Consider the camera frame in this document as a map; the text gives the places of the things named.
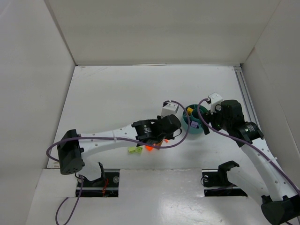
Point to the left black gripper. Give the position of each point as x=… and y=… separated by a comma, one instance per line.
x=162, y=137

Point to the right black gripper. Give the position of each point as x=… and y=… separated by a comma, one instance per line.
x=208, y=119

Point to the orange round lego dish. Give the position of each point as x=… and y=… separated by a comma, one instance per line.
x=149, y=148

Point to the light purple square lego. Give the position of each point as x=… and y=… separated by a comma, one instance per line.
x=194, y=124

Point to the small yellow lego brick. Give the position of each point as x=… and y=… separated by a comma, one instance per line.
x=189, y=110

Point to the green hollow lego brick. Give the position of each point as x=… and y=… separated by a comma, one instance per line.
x=139, y=150

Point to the pale green lego brick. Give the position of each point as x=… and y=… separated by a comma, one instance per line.
x=131, y=149

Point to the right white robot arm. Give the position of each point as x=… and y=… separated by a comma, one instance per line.
x=277, y=195

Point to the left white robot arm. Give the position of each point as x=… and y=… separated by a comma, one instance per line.
x=75, y=150

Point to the teal round divided container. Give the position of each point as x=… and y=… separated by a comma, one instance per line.
x=193, y=117

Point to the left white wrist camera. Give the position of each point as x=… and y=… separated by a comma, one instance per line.
x=169, y=108

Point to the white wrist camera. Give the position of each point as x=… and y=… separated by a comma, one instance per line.
x=215, y=101
x=169, y=108

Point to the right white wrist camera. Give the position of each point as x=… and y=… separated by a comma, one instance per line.
x=215, y=101

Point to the aluminium rail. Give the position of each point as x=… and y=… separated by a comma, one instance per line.
x=246, y=95

